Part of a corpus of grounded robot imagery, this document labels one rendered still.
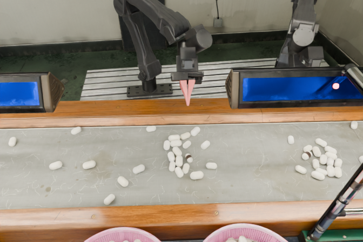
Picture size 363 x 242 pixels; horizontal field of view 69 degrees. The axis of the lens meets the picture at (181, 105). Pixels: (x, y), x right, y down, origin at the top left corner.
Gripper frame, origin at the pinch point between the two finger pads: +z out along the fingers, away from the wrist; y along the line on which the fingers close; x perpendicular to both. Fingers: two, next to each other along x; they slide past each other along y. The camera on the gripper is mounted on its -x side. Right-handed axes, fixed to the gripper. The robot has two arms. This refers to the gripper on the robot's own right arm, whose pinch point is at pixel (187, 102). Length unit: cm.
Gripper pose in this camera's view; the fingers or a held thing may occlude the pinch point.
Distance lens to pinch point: 82.2
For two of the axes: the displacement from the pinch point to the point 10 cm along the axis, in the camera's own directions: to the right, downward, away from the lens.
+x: -0.2, 1.4, 9.9
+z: 0.3, 9.9, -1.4
